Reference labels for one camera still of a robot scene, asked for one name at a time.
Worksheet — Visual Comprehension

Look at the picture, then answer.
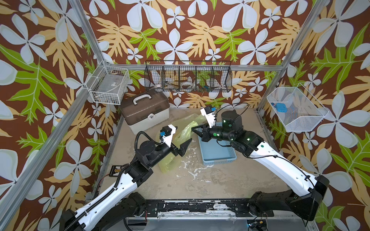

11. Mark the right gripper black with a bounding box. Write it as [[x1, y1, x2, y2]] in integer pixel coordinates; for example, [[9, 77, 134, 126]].
[[191, 123, 236, 144]]

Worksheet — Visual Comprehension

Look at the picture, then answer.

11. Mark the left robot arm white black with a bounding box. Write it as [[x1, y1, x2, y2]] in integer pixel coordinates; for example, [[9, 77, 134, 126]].
[[59, 131, 192, 231]]

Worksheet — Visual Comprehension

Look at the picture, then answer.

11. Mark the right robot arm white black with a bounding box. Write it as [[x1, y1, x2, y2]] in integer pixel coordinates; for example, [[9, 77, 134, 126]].
[[192, 106, 330, 221]]

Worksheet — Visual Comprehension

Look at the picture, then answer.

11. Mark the light blue plastic basket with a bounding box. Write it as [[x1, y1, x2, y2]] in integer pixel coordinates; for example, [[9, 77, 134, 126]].
[[198, 137, 237, 166]]

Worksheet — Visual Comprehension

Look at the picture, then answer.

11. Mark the brown lidded storage box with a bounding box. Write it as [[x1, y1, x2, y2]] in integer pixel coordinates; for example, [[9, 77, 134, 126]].
[[119, 90, 170, 135]]

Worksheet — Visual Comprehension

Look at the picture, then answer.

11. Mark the terminal block board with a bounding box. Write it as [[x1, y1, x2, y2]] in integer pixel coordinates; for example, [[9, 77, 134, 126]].
[[109, 164, 128, 177]]

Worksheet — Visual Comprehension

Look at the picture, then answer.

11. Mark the blue object in mesh basket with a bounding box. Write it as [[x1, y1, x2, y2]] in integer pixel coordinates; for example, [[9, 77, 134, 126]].
[[274, 103, 288, 113]]

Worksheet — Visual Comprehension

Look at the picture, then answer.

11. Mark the white mesh basket right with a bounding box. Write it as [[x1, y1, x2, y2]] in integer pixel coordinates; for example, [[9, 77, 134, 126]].
[[267, 84, 329, 132]]

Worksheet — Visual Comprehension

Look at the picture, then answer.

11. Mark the small circuit board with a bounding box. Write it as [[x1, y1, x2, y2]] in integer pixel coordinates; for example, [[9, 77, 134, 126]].
[[248, 220, 267, 231]]

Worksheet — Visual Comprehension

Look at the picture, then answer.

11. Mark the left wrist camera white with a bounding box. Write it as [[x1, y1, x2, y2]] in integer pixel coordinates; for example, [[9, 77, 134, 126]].
[[160, 124, 177, 147]]

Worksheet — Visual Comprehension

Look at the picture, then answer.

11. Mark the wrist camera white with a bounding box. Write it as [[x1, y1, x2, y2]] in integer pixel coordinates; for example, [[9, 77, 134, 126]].
[[200, 106, 217, 128], [160, 124, 177, 147]]

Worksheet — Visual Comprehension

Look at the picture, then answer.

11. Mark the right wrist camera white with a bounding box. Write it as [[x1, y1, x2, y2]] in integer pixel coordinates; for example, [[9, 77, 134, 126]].
[[200, 106, 217, 128]]

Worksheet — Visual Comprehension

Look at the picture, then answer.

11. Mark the black wire basket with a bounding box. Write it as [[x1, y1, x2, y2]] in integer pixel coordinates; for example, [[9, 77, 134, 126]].
[[142, 60, 233, 92]]

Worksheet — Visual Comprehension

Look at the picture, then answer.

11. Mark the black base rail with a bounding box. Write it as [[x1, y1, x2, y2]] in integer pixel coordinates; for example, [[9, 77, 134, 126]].
[[131, 198, 274, 218]]

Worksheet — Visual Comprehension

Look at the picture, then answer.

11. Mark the white wire basket left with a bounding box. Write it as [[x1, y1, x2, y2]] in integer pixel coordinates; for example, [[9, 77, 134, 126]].
[[86, 61, 130, 105]]

